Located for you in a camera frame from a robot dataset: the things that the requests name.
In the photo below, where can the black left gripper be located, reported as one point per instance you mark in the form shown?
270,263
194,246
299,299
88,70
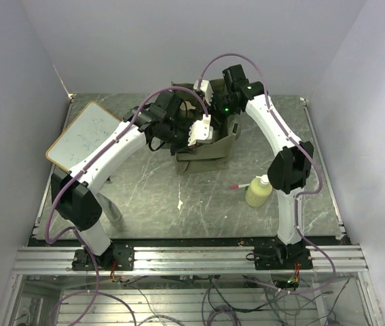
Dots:
174,149

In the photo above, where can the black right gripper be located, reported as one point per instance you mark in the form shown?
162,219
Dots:
214,98

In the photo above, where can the olive green canvas bag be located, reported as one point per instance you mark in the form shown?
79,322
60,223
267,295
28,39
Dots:
213,155

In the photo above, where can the yellow-green pump bottle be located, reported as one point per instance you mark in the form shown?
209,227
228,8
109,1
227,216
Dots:
258,191

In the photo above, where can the grey metallic tube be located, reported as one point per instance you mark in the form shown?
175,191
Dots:
109,208

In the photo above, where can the green lotion bottle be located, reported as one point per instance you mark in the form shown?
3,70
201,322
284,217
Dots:
186,105

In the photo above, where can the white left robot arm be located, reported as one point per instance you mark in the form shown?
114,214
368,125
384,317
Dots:
76,192

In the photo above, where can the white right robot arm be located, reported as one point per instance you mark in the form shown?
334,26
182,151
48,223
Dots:
289,169

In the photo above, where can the red and white marker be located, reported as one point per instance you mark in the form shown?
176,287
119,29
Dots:
240,186

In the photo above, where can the yellow-framed small whiteboard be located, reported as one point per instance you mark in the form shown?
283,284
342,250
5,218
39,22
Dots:
90,128

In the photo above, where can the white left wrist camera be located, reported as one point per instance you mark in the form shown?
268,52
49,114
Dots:
201,131

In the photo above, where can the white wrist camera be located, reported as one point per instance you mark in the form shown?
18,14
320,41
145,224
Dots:
201,131
204,88

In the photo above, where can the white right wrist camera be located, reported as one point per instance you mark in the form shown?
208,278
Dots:
204,88

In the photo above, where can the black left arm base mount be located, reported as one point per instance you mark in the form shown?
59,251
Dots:
116,258

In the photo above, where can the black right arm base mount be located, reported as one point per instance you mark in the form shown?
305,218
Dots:
281,257

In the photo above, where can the aluminium rail frame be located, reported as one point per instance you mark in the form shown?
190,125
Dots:
186,261

